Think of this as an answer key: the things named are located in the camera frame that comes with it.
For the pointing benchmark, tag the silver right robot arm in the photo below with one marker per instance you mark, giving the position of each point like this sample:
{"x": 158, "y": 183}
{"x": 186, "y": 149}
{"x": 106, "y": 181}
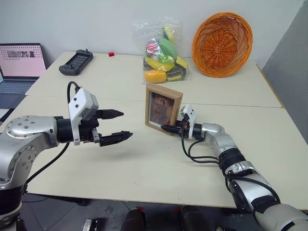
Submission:
{"x": 217, "y": 131}

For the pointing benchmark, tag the yellow toy banana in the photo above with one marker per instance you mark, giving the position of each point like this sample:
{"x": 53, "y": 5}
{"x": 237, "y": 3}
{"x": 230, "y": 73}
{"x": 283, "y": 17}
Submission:
{"x": 157, "y": 64}

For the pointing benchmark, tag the orange wicker basket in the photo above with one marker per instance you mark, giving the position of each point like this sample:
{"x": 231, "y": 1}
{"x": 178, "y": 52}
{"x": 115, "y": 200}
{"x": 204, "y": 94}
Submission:
{"x": 222, "y": 45}

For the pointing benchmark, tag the yellow toy mango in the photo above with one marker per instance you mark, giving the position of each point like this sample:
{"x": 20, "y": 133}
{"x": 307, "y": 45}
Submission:
{"x": 155, "y": 76}

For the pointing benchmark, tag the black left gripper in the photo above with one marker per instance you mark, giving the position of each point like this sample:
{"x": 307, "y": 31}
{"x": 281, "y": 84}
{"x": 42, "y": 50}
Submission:
{"x": 86, "y": 131}

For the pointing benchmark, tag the black handheld game console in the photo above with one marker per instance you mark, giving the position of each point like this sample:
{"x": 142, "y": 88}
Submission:
{"x": 75, "y": 62}

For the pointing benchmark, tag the wooden picture frame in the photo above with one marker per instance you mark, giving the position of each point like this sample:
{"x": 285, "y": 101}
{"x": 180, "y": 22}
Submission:
{"x": 163, "y": 106}

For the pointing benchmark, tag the grey open laptop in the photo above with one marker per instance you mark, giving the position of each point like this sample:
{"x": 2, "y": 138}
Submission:
{"x": 19, "y": 62}

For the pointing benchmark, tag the small red block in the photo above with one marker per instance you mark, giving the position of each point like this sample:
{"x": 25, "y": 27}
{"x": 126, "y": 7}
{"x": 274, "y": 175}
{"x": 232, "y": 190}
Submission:
{"x": 111, "y": 54}

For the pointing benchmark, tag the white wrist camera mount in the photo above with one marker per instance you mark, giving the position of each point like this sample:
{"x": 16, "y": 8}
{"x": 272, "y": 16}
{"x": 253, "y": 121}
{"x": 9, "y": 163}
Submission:
{"x": 81, "y": 101}
{"x": 191, "y": 112}

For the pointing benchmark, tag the clear plastic toy bag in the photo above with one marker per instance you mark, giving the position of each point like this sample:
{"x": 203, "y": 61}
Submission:
{"x": 149, "y": 31}

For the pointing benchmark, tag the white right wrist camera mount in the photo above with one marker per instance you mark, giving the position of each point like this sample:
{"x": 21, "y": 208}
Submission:
{"x": 191, "y": 112}

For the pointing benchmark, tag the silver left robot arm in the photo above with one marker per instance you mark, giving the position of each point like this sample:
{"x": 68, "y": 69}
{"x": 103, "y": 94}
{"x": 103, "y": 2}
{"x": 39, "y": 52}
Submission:
{"x": 26, "y": 134}

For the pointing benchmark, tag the green toy fruit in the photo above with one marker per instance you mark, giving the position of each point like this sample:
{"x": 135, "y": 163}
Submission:
{"x": 168, "y": 49}

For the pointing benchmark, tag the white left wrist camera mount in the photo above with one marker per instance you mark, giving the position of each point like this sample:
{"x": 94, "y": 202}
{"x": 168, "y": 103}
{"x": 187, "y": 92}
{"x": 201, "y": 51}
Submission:
{"x": 81, "y": 101}

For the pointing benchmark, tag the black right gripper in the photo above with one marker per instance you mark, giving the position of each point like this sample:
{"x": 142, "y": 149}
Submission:
{"x": 182, "y": 130}

